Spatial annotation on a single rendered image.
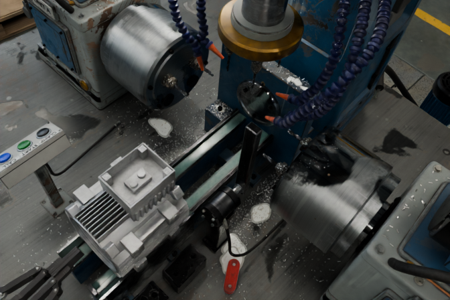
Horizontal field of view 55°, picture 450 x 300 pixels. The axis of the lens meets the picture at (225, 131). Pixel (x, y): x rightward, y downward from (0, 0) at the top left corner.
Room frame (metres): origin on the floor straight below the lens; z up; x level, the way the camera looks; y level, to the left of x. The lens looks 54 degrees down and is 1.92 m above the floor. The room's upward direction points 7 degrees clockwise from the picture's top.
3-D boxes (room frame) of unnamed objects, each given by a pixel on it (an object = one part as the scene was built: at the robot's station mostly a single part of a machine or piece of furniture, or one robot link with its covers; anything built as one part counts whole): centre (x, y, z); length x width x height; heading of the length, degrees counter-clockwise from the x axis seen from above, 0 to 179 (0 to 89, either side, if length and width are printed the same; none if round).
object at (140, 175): (0.43, 0.17, 1.11); 0.12 x 0.11 x 0.07; 143
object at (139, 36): (0.90, 0.26, 1.04); 0.37 x 0.25 x 0.25; 53
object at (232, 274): (0.35, -0.06, 0.81); 0.09 x 0.03 x 0.02; 174
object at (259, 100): (0.76, -0.08, 1.02); 0.15 x 0.02 x 0.15; 53
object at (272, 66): (0.81, -0.12, 0.97); 0.30 x 0.11 x 0.34; 53
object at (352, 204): (0.49, -0.29, 1.04); 0.41 x 0.25 x 0.25; 53
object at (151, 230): (0.40, 0.19, 1.01); 0.20 x 0.19 x 0.19; 143
